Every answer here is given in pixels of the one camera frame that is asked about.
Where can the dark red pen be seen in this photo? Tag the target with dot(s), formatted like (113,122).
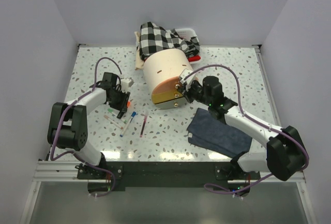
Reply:
(143,125)

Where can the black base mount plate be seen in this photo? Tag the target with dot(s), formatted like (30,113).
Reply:
(119,175)

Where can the white plastic basket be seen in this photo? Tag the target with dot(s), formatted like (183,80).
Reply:
(186,33)

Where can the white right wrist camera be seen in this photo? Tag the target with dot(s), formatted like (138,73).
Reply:
(187,77)

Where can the black white checkered cloth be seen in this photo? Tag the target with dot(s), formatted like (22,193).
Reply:
(154,38)

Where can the beige round drawer organizer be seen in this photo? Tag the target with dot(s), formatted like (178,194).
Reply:
(161,72)

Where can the dark blue towel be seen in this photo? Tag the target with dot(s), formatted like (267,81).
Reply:
(211,134)

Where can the beige cap marker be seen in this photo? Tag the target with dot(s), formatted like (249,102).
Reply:
(113,122)

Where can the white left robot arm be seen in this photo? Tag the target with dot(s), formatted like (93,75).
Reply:
(68,128)

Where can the blue cap marker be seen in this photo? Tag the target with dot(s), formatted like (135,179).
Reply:
(128,123)

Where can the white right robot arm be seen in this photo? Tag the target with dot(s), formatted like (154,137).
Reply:
(285,153)

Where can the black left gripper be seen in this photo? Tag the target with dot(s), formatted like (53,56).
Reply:
(122,106)

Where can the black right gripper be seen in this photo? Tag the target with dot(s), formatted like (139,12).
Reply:
(187,92)

